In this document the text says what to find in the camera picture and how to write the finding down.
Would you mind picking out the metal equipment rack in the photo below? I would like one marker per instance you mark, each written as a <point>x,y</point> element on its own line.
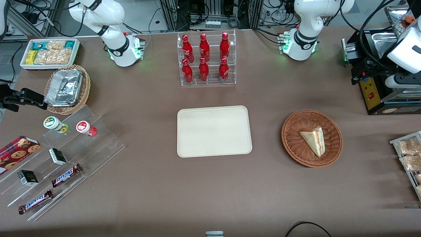
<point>171,14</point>

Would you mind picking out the clear acrylic bottle rack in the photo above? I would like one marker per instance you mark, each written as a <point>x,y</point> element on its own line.
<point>212,49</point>

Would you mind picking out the teal snack packet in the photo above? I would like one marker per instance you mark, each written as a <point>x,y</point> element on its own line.
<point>70,44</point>
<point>38,45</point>

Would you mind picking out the black machine yellow panel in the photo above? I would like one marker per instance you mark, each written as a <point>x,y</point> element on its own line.
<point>370,92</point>

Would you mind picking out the aluminium frame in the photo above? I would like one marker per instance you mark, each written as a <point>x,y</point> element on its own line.
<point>19,18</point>

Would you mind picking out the clear acrylic stepped stand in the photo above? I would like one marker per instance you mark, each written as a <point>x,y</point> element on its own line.
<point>98,148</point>

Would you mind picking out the small black box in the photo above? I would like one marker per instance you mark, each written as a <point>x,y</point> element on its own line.
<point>28,177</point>
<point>58,156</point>

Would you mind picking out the green lid cup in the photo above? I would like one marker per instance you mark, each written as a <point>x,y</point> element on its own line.
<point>52,123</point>

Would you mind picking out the red cookie box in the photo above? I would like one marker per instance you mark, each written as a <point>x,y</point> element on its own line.
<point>16,153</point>

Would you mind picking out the snickers bar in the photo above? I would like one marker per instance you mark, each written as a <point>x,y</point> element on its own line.
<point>65,175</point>
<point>35,201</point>

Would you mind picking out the cream plastic tray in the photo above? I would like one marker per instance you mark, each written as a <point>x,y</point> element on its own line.
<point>213,131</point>

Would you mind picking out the triangular sandwich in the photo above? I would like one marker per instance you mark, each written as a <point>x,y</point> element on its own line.
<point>312,140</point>

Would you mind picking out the white snack bin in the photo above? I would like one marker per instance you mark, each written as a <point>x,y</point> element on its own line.
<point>24,65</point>

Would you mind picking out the white power strip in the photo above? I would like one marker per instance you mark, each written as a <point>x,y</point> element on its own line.
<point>212,24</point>

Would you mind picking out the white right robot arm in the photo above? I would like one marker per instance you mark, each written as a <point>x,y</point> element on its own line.
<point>111,13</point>

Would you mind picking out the aluminium foil container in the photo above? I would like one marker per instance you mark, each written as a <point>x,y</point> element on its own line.
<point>64,87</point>

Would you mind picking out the orange food item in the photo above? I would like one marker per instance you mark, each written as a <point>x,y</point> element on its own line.
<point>409,19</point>

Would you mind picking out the red lid cup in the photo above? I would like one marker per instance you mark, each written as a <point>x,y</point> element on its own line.
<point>84,127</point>

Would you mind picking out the oval tan wicker basket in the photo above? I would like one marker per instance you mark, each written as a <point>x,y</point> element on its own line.
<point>85,89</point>

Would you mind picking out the round brown wicker basket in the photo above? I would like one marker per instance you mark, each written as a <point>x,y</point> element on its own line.
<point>296,144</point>

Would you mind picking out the small grey object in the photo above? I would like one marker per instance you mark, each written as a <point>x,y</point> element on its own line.
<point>214,234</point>

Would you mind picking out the red cola bottle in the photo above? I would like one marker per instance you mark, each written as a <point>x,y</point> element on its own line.
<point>204,72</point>
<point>223,71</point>
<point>188,51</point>
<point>204,49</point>
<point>224,47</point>
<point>187,74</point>

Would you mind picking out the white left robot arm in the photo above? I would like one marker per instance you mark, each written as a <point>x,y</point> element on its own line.
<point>304,19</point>

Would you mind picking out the yellow snack packet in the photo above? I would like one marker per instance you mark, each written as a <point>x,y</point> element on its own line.
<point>31,57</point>

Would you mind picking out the metal tray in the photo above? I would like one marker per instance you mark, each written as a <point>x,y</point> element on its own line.
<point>394,14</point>

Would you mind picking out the clear cracker pack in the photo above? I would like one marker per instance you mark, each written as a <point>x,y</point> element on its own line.
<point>411,163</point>
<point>418,178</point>
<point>419,190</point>
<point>56,45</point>
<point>409,146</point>
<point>52,57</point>

